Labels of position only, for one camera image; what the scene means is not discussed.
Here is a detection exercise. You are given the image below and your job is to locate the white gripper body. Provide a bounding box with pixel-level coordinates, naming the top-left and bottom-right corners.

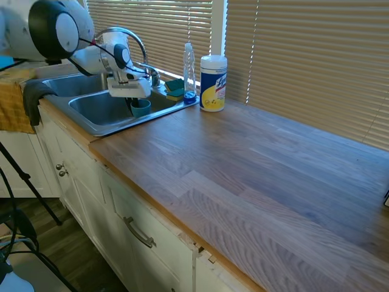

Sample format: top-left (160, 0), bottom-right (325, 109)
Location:
top-left (106, 77), bottom-right (152, 99)

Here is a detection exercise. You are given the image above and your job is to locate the teal mug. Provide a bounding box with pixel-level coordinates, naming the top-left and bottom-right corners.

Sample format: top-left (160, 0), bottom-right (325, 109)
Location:
top-left (130, 99), bottom-right (152, 119)

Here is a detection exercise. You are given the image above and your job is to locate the stainless steel double sink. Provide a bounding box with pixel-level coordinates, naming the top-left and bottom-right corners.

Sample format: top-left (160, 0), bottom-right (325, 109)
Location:
top-left (40, 72), bottom-right (201, 137)

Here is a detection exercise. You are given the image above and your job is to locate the chrome faucet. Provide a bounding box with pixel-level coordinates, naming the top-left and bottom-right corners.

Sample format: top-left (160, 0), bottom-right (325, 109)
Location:
top-left (93, 26), bottom-right (162, 89)

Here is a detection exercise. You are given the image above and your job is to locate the green yellow sponge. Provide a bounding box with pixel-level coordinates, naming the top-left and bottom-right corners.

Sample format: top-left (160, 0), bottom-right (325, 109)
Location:
top-left (165, 88), bottom-right (185, 103)
top-left (164, 78), bottom-right (185, 92)

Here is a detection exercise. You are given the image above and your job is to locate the clear dish soap bottle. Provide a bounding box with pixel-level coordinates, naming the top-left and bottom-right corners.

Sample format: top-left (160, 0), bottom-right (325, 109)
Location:
top-left (182, 42), bottom-right (197, 105)

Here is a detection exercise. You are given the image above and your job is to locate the narrow beige window blind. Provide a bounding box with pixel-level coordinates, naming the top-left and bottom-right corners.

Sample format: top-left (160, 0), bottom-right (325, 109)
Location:
top-left (86, 0), bottom-right (214, 88)

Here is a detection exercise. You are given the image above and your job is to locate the Lysol wipes canister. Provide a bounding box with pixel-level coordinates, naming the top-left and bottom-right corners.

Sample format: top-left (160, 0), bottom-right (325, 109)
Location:
top-left (199, 54), bottom-right (229, 113)

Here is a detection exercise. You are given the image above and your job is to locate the grey cloth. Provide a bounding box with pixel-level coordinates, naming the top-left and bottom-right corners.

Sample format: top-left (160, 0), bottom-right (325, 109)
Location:
top-left (22, 79), bottom-right (59, 127)

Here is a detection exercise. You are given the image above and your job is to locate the white kitchen cabinet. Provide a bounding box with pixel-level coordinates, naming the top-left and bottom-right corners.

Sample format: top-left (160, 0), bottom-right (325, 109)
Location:
top-left (33, 105), bottom-right (244, 292)

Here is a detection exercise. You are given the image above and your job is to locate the yellow towel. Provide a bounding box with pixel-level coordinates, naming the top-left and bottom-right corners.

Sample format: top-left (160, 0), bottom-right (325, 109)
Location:
top-left (0, 68), bottom-right (38, 135)

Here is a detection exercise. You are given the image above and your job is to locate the blue plastic object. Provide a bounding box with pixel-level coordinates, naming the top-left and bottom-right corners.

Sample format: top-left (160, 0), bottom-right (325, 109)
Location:
top-left (0, 55), bottom-right (16, 71)

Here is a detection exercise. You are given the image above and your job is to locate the black tripod leg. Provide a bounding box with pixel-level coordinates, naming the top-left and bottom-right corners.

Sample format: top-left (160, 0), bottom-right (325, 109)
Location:
top-left (0, 141), bottom-right (63, 227)

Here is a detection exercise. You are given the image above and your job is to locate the wide beige window blind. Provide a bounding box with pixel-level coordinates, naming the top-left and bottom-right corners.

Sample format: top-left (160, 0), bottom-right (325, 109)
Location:
top-left (224, 0), bottom-right (389, 152)

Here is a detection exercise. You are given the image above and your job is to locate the white plastic bottle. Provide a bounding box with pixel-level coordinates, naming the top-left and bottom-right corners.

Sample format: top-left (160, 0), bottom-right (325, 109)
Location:
top-left (0, 261), bottom-right (35, 292)

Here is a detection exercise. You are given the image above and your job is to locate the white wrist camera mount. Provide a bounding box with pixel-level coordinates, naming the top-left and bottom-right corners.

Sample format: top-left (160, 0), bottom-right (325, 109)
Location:
top-left (123, 69), bottom-right (151, 83)

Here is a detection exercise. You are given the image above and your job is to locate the white window frame post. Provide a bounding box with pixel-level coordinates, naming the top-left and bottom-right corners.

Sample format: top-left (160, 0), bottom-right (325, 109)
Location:
top-left (211, 0), bottom-right (229, 57)

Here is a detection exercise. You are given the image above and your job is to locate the metal drawer bar handle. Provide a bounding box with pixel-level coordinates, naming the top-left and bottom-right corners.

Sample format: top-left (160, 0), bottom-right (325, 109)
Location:
top-left (122, 216), bottom-right (157, 249)

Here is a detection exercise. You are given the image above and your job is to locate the black equipment frame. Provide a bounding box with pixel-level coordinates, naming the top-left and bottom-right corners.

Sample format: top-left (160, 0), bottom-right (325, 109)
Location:
top-left (0, 208), bottom-right (40, 254)

